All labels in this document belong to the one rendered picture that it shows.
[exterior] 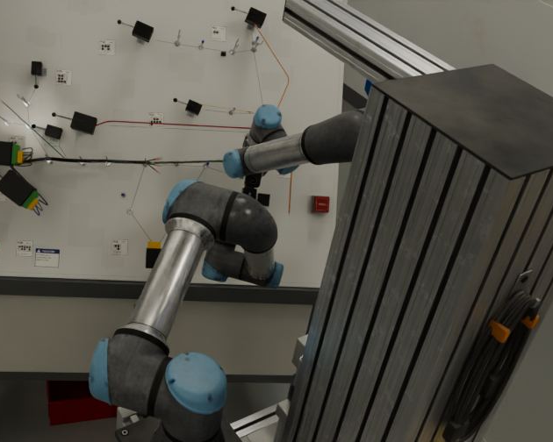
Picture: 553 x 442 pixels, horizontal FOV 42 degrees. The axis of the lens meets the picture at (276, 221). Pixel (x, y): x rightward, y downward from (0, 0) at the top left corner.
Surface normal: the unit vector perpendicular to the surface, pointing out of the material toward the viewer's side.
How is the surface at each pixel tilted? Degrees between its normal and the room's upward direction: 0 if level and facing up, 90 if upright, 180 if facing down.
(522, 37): 90
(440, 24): 90
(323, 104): 54
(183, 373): 7
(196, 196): 22
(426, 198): 90
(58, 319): 90
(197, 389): 7
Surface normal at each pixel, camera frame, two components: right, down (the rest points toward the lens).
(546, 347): 0.15, -0.80
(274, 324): 0.12, 0.59
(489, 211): -0.82, 0.22
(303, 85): 0.19, 0.00
